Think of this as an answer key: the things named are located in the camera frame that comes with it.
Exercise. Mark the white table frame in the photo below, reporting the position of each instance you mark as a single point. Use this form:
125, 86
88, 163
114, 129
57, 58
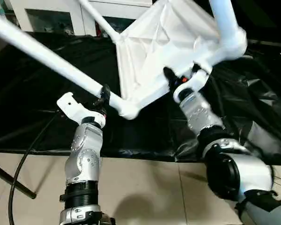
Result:
154, 47

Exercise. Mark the white plastic table leg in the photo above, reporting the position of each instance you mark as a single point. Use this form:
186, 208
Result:
98, 18
49, 56
224, 21

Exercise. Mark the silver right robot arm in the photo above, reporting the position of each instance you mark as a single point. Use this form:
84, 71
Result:
201, 112

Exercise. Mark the black work mat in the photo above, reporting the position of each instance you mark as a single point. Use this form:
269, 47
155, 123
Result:
61, 98

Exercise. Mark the white glass-door cabinet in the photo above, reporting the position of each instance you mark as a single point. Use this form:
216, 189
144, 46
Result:
49, 14

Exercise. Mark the black metal stand leg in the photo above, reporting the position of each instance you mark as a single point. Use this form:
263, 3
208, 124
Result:
11, 180

